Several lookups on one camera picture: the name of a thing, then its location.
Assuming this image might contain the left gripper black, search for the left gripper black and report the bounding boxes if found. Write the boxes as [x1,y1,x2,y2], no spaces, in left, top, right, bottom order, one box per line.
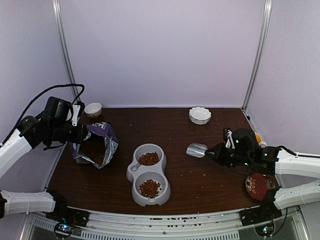
[49,121,87,144]

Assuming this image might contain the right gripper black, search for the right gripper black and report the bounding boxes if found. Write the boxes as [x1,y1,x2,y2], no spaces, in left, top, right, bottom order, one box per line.
[205,142,252,169]

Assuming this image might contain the metal food scoop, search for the metal food scoop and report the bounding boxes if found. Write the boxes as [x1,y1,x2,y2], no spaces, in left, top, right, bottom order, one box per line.
[186,143,208,158]

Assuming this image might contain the purple puppy food bag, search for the purple puppy food bag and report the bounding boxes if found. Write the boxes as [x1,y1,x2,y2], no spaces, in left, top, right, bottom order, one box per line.
[70,122,119,169]

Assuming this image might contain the grey double pet bowl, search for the grey double pet bowl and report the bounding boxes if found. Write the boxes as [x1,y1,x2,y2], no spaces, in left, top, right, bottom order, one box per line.
[126,143,171,207]

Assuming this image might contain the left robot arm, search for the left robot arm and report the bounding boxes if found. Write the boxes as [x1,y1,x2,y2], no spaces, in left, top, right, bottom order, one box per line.
[0,96,88,222]

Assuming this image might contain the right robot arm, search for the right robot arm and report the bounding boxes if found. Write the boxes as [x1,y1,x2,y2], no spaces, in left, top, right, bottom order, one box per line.
[204,128,320,221]

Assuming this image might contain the small white round bowl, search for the small white round bowl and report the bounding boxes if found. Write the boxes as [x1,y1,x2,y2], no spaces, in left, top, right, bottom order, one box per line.
[84,102,102,119]

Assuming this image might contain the white scalloped bowl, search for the white scalloped bowl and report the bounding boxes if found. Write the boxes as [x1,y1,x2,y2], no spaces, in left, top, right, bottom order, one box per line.
[188,106,212,125]

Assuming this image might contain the patterned mug yellow inside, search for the patterned mug yellow inside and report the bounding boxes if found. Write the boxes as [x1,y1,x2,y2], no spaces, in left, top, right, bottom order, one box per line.
[254,132,267,148]

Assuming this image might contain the red floral plate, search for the red floral plate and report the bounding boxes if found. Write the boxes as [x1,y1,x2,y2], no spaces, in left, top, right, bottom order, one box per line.
[245,172,277,201]

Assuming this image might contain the kibble in far bowl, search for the kibble in far bowl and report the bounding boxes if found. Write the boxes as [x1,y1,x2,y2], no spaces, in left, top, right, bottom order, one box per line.
[138,152,160,166]

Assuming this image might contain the kibble in bowl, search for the kibble in bowl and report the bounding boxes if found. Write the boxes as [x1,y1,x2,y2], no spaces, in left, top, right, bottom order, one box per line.
[139,179,162,199]
[138,152,160,166]

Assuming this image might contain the kibble in near bowl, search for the kibble in near bowl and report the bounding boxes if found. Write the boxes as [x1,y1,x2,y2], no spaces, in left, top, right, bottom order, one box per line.
[139,179,162,199]

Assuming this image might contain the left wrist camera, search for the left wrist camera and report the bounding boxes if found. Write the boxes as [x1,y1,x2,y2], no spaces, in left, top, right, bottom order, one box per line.
[67,101,85,127]

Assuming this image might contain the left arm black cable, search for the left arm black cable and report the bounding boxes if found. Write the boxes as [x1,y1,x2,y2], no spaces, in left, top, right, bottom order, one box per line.
[0,83,85,146]

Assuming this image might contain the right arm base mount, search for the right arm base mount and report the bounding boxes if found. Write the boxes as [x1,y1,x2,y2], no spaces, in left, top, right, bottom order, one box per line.
[239,205,283,238]

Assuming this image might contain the aluminium front rail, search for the aluminium front rail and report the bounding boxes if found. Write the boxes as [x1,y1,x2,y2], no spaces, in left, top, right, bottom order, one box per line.
[20,207,311,240]

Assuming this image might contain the left aluminium frame post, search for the left aluminium frame post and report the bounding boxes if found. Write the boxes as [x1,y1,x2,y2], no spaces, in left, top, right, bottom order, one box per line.
[52,0,81,101]

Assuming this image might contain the aluminium frame post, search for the aluminium frame post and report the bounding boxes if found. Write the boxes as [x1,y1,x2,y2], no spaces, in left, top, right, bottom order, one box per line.
[52,0,81,101]
[241,0,273,112]

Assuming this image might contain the right aluminium frame post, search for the right aluminium frame post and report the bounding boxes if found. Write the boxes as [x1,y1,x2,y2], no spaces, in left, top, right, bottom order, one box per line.
[241,0,273,112]

